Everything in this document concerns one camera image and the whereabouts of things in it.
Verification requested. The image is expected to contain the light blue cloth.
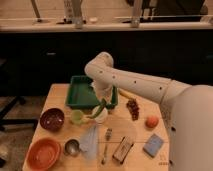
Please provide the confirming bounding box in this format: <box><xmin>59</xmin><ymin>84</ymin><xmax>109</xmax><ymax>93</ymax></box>
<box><xmin>79</xmin><ymin>125</ymin><xmax>98</xmax><ymax>160</ymax></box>

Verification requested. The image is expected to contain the red grapes bunch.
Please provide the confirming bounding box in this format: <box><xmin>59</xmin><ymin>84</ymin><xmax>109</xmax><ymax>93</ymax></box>
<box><xmin>126</xmin><ymin>99</ymin><xmax>139</xmax><ymax>121</ymax></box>

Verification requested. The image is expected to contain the blue sponge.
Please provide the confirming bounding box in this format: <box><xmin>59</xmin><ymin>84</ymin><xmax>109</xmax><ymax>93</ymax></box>
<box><xmin>143</xmin><ymin>134</ymin><xmax>164</xmax><ymax>158</ymax></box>

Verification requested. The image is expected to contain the small metal cup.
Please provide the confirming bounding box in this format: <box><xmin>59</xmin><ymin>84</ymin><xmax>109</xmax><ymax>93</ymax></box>
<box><xmin>64</xmin><ymin>139</ymin><xmax>80</xmax><ymax>157</ymax></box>

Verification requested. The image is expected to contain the purple bowl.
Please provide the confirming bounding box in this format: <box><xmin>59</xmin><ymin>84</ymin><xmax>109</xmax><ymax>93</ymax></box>
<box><xmin>40</xmin><ymin>108</ymin><xmax>64</xmax><ymax>132</ymax></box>

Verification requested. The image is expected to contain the green plastic tray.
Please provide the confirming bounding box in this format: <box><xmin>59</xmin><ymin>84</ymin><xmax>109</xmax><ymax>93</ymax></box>
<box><xmin>66</xmin><ymin>75</ymin><xmax>99</xmax><ymax>109</ymax></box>

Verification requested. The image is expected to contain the orange bowl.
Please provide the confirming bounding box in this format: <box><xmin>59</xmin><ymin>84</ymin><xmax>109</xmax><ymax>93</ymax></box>
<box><xmin>26</xmin><ymin>138</ymin><xmax>61</xmax><ymax>171</ymax></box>

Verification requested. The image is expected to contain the black and white box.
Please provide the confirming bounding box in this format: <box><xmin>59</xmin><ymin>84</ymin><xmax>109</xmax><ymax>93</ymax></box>
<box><xmin>112</xmin><ymin>136</ymin><xmax>134</xmax><ymax>164</ymax></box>

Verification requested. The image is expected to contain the yellow banana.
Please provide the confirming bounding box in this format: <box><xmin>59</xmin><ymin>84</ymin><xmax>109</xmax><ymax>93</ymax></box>
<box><xmin>118</xmin><ymin>89</ymin><xmax>133</xmax><ymax>99</ymax></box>

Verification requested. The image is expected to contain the green cup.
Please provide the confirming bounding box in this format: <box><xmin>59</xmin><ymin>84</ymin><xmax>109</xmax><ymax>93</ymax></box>
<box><xmin>70</xmin><ymin>110</ymin><xmax>83</xmax><ymax>125</ymax></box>

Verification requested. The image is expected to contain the white cup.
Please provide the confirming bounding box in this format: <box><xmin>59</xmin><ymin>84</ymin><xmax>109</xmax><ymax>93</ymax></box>
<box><xmin>92</xmin><ymin>106</ymin><xmax>108</xmax><ymax>124</ymax></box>

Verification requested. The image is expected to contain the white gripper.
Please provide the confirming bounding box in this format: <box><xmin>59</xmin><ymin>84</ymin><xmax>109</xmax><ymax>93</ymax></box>
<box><xmin>91</xmin><ymin>81</ymin><xmax>113</xmax><ymax>102</ymax></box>

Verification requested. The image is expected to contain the orange peach fruit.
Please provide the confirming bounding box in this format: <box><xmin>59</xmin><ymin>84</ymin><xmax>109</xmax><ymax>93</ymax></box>
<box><xmin>145</xmin><ymin>116</ymin><xmax>159</xmax><ymax>129</ymax></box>

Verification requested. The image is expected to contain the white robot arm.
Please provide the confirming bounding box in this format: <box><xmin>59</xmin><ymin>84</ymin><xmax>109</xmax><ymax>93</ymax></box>
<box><xmin>84</xmin><ymin>52</ymin><xmax>213</xmax><ymax>171</ymax></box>

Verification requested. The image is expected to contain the black office chair base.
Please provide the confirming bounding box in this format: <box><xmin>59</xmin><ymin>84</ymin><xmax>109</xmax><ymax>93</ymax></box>
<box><xmin>0</xmin><ymin>58</ymin><xmax>39</xmax><ymax>132</ymax></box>

